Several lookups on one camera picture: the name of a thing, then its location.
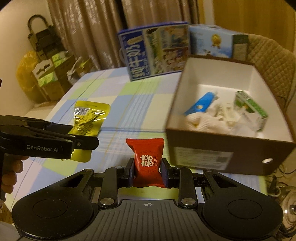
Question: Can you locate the red candy packet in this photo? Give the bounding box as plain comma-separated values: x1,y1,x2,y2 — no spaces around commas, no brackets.
126,138,165,188

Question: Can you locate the light blue milk carton box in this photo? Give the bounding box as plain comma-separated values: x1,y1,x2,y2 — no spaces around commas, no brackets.
188,24,250,61

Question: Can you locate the brown cardboard shoe box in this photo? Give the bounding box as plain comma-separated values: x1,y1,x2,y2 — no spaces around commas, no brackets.
166,56,295,175

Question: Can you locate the beige quilted chair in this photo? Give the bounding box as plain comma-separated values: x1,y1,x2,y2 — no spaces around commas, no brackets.
246,34,295,110

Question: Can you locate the white cloth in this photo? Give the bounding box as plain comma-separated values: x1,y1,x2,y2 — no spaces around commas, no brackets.
185,112,257,138

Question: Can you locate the open cardboard box with bag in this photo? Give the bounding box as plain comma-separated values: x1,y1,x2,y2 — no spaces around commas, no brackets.
67,57,96,85

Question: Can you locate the yellow plastic bag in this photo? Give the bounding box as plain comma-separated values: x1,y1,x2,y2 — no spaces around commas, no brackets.
16,50,45,103

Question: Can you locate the green white medicine box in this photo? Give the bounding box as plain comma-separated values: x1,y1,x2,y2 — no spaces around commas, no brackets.
234,90,268,132

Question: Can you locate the blue toothpaste tube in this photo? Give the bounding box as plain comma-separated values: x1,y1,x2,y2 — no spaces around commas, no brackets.
184,91,218,116

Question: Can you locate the beige curtain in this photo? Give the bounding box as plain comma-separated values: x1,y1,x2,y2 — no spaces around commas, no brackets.
48,0,205,70

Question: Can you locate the black folding step ladder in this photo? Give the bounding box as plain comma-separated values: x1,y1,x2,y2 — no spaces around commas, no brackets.
27,15,66,61

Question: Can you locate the yellow snack pouch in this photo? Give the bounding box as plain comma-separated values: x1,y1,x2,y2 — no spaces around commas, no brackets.
69,100,110,163

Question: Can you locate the left hand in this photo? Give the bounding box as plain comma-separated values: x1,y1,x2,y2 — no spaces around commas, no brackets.
1,154,29,194

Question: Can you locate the wooden door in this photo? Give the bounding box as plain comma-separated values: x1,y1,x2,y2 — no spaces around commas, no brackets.
213,0,295,52

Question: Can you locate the cream hair claw clip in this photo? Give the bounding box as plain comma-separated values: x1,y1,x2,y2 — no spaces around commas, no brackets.
217,103,239,128

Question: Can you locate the black power cable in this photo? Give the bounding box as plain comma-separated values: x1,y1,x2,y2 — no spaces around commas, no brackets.
265,159,296,197

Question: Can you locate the checkered bed sheet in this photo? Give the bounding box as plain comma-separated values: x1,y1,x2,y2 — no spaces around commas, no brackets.
4,68,269,209

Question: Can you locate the cardboard box with tissue packs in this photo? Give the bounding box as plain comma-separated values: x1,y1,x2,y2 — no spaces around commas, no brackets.
32,51,76,101

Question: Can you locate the dark blue milk carton box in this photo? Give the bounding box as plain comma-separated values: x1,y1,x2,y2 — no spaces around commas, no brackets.
117,21,190,81

